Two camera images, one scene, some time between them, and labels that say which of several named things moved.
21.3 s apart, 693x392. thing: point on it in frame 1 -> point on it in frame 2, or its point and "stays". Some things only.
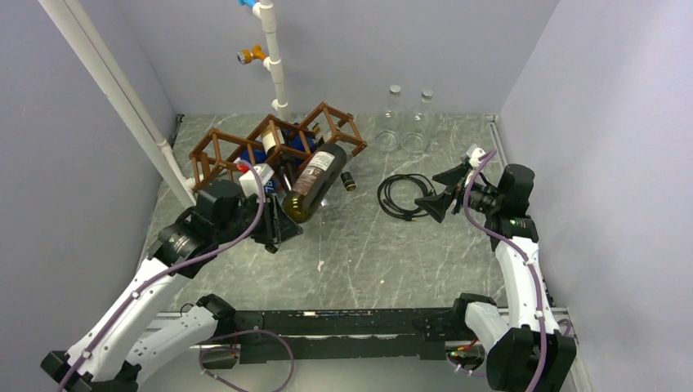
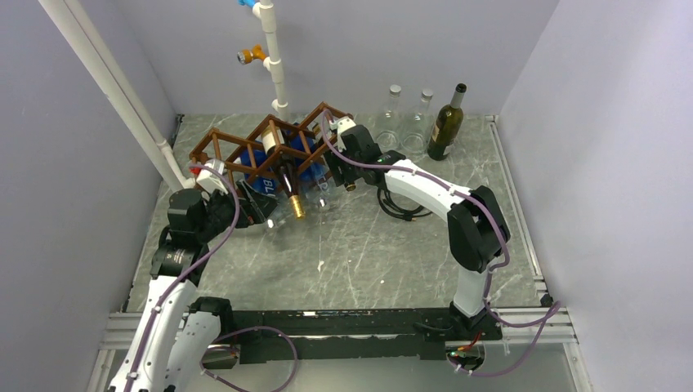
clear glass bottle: x=389 y=135 stays
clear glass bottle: x=416 y=139 stays
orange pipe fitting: x=246 y=55 stays
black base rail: x=335 y=336 stays
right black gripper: x=437 y=205 -> x=335 y=161
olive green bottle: x=316 y=179 -> x=447 y=125
